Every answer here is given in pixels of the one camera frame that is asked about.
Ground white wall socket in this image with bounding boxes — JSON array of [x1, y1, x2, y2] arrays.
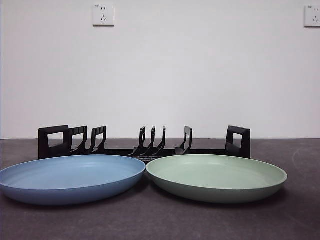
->
[[304, 4, 320, 28], [93, 3, 115, 27]]

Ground black plate rack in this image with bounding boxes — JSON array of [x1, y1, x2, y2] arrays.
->
[[38, 124, 252, 161]]

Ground blue round plate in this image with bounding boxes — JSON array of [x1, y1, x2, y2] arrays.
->
[[0, 154, 147, 206]]

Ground green round plate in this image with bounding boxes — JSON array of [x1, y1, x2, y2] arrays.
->
[[145, 154, 288, 205]]

